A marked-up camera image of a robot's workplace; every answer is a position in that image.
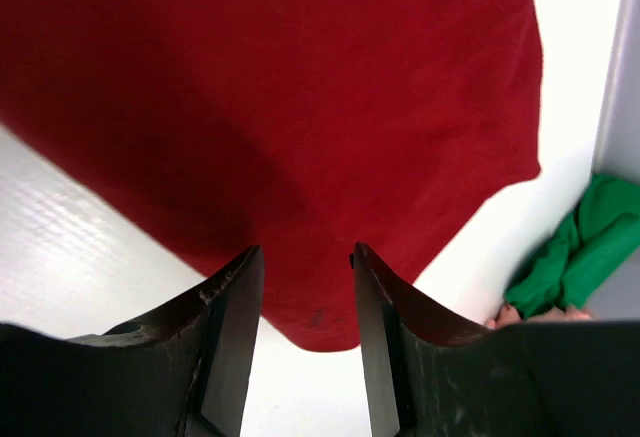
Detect pink t shirt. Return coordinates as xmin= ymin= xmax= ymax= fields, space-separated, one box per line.
xmin=485 ymin=304 xmax=594 ymax=330

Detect green t shirt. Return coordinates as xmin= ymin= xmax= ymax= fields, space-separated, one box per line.
xmin=504 ymin=174 xmax=639 ymax=318

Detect red t shirt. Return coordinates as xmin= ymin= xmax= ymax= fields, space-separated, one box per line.
xmin=1 ymin=0 xmax=542 ymax=352

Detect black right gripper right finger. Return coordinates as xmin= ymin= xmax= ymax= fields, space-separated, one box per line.
xmin=350 ymin=243 xmax=639 ymax=436

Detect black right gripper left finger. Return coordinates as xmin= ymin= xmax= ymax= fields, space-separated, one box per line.
xmin=1 ymin=246 xmax=264 ymax=436

